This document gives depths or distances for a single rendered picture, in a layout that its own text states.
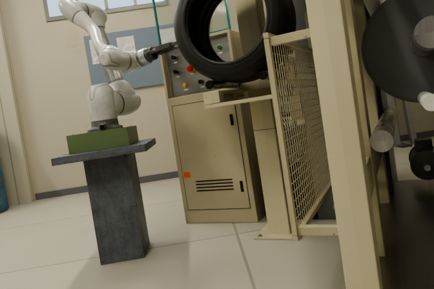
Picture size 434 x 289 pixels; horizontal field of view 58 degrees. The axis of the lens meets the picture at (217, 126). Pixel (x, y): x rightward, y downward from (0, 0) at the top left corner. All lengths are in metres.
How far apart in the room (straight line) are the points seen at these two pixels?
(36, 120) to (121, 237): 3.15
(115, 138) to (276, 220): 1.03
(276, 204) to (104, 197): 0.97
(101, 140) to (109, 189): 0.29
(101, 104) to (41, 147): 3.00
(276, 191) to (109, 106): 1.07
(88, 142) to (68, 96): 2.89
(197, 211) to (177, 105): 0.76
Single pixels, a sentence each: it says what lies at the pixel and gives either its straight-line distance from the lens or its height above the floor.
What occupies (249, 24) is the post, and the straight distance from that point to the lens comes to 2.27.
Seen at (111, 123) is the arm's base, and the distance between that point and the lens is 2.33.
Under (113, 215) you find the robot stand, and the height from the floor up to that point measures 0.27.
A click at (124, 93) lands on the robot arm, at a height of 0.96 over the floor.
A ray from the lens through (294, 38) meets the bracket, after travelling 1.30.
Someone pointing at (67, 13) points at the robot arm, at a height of 1.47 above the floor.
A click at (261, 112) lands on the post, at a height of 0.72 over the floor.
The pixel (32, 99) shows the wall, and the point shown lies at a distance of 5.29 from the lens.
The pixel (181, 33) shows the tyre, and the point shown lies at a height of 1.16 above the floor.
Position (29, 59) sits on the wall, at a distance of 5.34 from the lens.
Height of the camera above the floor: 0.78
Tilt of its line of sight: 3 degrees down
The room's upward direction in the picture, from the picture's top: 9 degrees counter-clockwise
